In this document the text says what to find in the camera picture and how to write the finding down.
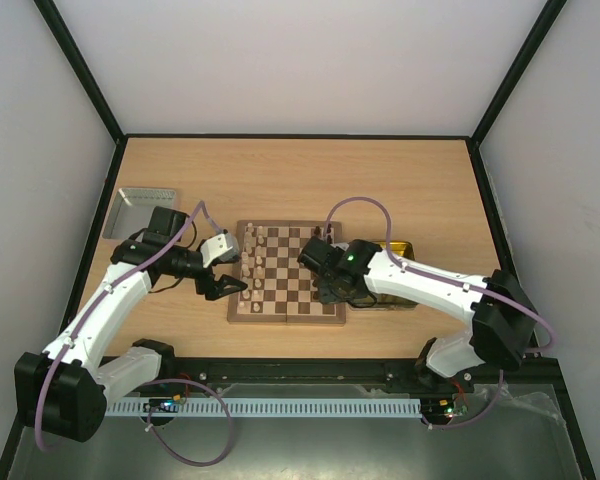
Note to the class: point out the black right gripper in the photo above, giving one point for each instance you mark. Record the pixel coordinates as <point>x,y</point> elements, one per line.
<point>323,288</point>

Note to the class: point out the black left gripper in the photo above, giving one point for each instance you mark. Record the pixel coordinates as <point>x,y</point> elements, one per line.
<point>203,286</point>

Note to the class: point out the wooden chess board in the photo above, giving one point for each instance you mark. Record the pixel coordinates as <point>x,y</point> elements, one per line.
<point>279,289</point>

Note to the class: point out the gold green metal tin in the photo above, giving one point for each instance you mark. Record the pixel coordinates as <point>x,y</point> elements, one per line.
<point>387,292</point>

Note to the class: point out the silver metal tin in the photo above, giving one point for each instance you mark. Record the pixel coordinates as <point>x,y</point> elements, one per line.
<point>132,208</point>

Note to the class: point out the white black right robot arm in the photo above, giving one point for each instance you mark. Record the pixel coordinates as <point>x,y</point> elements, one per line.
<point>497,314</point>

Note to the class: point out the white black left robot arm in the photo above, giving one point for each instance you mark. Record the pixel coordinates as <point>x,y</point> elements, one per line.
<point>66,389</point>

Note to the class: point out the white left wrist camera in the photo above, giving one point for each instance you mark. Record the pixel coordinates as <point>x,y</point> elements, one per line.
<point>222,248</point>

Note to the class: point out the black metal base rail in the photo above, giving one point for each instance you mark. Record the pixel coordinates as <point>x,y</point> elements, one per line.
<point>392,376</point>

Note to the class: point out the light blue slotted cable duct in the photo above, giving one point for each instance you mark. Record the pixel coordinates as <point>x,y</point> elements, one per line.
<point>267,408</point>

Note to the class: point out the black cage frame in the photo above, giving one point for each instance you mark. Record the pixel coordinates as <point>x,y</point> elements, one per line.
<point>50,98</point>

